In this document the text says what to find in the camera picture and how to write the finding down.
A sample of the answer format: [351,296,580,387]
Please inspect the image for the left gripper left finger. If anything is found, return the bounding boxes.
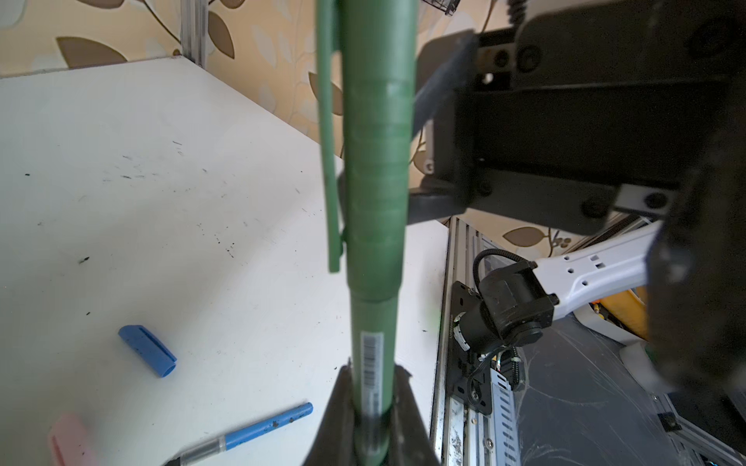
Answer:
[303,365,357,466]

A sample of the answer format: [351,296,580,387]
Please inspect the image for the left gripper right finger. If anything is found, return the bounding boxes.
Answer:
[387,365,440,466]

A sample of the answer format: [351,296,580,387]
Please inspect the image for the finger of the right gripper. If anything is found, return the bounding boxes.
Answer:
[412,29,479,137]
[407,177,472,224]

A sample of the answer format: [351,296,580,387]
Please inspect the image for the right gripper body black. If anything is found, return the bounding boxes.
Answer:
[427,1,745,390]

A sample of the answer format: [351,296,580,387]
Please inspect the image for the green pen cap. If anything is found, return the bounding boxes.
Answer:
[316,1,418,303]

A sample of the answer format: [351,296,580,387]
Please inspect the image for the blue pen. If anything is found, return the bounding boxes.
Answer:
[165,402,314,466]

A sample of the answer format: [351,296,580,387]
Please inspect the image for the green pen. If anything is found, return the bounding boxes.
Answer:
[351,296,398,465]

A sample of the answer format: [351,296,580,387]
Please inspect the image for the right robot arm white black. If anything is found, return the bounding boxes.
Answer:
[409,1,745,389]

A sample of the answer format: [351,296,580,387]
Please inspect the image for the blue pen cap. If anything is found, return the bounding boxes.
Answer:
[118,324,177,378]

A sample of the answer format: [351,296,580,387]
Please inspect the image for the pink pen cap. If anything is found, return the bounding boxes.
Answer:
[48,414,98,466]

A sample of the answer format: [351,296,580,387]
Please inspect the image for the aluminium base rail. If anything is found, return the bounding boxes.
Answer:
[429,217,522,465]

